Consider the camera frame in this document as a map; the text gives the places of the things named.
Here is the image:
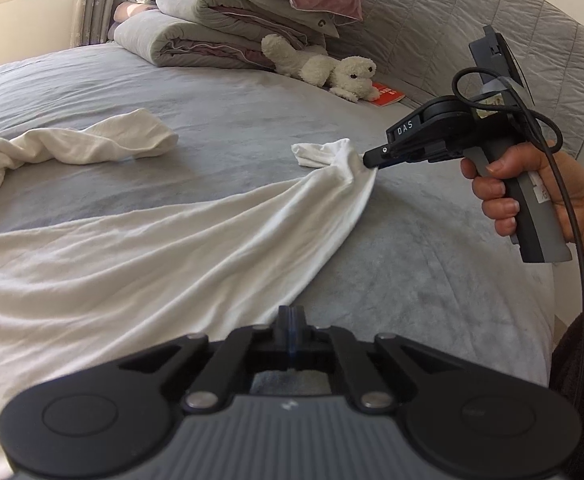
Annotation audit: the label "bed with grey sheet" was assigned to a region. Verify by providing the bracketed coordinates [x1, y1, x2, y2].
[0, 42, 558, 480]

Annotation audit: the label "grey quilted headboard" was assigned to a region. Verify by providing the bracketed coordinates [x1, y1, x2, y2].
[317, 0, 584, 161]

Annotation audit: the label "white pants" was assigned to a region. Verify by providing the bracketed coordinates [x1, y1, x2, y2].
[0, 109, 377, 396]

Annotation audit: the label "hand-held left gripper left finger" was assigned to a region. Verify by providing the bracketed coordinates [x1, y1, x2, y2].
[116, 306, 291, 411]

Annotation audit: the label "white plush dog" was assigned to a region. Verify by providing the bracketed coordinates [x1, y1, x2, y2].
[261, 33, 380, 104]

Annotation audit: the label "grey folded quilt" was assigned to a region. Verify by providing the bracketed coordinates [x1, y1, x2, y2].
[154, 0, 327, 56]
[113, 10, 277, 72]

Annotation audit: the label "grey patterned curtain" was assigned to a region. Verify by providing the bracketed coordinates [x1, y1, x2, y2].
[74, 0, 165, 48]

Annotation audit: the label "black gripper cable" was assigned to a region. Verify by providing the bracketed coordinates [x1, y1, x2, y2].
[452, 67, 584, 411]

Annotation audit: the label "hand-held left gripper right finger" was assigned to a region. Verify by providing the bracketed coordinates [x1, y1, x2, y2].
[292, 306, 468, 411]

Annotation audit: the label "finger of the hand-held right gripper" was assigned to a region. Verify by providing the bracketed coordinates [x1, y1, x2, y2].
[363, 140, 448, 169]

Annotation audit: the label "red book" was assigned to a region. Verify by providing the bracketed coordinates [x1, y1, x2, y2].
[370, 81, 405, 108]

